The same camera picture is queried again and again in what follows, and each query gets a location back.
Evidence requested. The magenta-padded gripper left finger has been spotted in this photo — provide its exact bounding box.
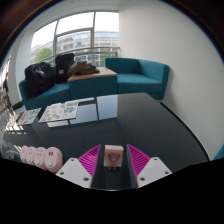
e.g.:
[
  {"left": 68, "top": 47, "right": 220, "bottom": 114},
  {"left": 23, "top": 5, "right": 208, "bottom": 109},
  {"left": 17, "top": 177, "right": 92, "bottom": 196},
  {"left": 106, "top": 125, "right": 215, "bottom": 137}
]
[{"left": 55, "top": 144, "right": 105, "bottom": 190}]

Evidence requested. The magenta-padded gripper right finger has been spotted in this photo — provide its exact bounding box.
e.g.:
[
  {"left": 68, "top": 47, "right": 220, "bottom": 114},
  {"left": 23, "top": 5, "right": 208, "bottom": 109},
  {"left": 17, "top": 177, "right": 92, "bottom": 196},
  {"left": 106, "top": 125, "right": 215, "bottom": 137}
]
[{"left": 123, "top": 144, "right": 173, "bottom": 190}]

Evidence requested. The pink charger block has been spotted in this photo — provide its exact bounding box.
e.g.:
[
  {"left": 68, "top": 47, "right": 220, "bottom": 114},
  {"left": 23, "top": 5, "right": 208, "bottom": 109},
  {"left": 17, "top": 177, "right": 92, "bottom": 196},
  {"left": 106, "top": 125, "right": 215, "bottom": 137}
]
[{"left": 103, "top": 144, "right": 125, "bottom": 172}]

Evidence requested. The pink power strip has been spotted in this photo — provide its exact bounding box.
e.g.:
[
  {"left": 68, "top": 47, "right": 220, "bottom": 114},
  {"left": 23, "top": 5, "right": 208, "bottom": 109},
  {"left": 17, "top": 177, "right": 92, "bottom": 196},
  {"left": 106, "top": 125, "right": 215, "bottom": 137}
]
[{"left": 19, "top": 145, "right": 64, "bottom": 174}]

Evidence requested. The sticker sheet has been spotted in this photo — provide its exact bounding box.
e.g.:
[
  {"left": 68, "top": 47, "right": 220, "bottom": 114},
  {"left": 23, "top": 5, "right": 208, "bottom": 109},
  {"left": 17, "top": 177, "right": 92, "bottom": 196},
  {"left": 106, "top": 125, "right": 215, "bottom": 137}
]
[
  {"left": 38, "top": 100, "right": 80, "bottom": 124},
  {"left": 16, "top": 107, "right": 42, "bottom": 127}
]

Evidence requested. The teal chair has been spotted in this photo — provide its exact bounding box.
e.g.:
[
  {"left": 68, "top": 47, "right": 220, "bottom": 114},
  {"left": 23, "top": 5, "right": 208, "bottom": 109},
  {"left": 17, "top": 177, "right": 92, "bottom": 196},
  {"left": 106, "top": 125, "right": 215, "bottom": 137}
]
[{"left": 214, "top": 143, "right": 224, "bottom": 161}]

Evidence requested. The teal sofa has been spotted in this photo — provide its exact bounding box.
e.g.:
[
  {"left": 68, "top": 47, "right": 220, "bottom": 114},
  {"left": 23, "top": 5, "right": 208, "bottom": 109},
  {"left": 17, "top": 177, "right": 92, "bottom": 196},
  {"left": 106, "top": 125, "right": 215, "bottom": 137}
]
[{"left": 18, "top": 57, "right": 171, "bottom": 111}]

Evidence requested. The shiny black bag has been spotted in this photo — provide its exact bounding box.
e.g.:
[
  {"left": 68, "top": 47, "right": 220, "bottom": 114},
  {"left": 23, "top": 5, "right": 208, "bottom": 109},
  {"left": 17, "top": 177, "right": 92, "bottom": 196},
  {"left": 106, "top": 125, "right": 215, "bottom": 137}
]
[{"left": 24, "top": 62, "right": 55, "bottom": 100}]

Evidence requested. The wooden sofa table top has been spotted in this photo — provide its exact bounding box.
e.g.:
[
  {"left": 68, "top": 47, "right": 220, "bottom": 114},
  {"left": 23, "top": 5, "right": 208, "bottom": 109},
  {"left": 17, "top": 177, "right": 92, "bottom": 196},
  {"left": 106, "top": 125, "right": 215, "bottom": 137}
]
[{"left": 67, "top": 66, "right": 119, "bottom": 83}]

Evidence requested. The black backpack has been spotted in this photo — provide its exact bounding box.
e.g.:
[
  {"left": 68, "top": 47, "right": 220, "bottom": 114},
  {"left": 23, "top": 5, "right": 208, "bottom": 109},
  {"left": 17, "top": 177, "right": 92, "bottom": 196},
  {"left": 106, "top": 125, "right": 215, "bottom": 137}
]
[{"left": 54, "top": 53, "right": 76, "bottom": 84}]

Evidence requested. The brown jacket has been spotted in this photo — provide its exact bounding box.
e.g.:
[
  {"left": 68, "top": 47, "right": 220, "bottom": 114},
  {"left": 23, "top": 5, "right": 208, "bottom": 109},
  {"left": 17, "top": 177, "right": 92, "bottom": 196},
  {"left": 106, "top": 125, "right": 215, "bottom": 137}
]
[{"left": 68, "top": 60, "right": 101, "bottom": 77}]

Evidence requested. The metal window railing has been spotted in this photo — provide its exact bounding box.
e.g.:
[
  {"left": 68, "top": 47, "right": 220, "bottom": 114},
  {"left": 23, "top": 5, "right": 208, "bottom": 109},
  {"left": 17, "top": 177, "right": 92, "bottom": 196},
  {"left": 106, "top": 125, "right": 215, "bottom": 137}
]
[{"left": 31, "top": 46, "right": 121, "bottom": 66}]

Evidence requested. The white coiled cable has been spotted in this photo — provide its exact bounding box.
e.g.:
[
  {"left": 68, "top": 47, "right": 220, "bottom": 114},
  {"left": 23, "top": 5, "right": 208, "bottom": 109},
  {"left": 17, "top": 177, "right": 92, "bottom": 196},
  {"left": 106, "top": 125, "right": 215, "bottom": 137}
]
[{"left": 1, "top": 139, "right": 22, "bottom": 159}]

